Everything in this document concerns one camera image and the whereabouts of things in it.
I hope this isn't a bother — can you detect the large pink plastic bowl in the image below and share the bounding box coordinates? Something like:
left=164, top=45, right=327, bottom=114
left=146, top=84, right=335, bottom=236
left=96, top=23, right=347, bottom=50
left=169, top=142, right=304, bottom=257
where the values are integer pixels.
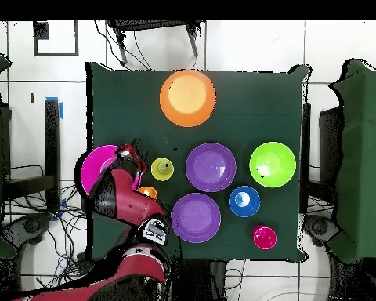
left=80, top=144, right=143, bottom=196

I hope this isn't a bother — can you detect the large orange plastic bowl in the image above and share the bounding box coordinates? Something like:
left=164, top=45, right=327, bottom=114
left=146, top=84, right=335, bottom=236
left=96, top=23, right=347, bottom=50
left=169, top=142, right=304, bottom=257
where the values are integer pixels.
left=159, top=69, right=218, bottom=129

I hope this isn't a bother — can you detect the yellow plastic cup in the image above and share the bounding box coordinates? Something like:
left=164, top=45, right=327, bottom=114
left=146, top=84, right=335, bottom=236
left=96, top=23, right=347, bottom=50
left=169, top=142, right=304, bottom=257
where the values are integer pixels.
left=150, top=157, right=175, bottom=182

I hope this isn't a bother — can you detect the orange plastic cup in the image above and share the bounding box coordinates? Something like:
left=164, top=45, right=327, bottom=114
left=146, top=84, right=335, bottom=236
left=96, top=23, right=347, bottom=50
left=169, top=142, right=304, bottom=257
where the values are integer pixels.
left=136, top=186, right=159, bottom=201

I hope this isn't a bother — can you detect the black metal stand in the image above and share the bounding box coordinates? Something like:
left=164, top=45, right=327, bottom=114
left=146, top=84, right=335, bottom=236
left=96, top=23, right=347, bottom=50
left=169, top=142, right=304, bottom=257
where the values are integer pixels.
left=4, top=98, right=61, bottom=217

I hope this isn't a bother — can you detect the purple plastic bowl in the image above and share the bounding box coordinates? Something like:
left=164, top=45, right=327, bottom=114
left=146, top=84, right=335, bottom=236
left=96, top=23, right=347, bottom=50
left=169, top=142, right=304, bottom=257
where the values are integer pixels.
left=170, top=192, right=222, bottom=244
left=185, top=142, right=237, bottom=193

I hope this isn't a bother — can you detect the black power brick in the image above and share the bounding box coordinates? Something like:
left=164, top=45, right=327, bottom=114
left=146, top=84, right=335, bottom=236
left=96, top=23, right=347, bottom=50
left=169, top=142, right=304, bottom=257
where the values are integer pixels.
left=75, top=252, right=96, bottom=274

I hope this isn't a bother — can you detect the blue plastic bowl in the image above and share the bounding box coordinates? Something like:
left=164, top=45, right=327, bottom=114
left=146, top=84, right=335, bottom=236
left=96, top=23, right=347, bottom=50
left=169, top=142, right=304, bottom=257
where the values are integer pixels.
left=228, top=185, right=262, bottom=218

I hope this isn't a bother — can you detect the black stool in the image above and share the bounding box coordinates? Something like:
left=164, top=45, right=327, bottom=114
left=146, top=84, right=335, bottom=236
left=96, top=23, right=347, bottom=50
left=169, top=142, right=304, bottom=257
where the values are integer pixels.
left=107, top=20, right=206, bottom=67

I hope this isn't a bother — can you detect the dark green tablecloth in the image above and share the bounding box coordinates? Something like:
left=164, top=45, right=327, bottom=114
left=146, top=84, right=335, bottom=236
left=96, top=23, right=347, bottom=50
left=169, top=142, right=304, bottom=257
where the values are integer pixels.
left=85, top=60, right=311, bottom=263

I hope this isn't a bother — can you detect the light green plastic bowl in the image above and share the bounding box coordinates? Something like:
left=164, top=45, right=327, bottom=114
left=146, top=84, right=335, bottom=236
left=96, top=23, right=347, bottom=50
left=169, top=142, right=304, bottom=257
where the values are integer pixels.
left=249, top=141, right=298, bottom=188

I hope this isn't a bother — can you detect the red plastic cup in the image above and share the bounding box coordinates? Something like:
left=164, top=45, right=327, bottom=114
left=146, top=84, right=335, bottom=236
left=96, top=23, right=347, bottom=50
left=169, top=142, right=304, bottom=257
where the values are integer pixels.
left=252, top=224, right=278, bottom=251

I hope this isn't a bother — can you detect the tangle of floor cables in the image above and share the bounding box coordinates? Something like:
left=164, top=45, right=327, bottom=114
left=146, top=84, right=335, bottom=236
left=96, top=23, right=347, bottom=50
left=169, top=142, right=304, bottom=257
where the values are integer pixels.
left=5, top=184, right=89, bottom=296

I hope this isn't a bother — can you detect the black floor frame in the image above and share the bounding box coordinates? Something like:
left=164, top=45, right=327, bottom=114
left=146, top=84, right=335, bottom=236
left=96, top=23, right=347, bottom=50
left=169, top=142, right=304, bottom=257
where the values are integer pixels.
left=33, top=20, right=80, bottom=57

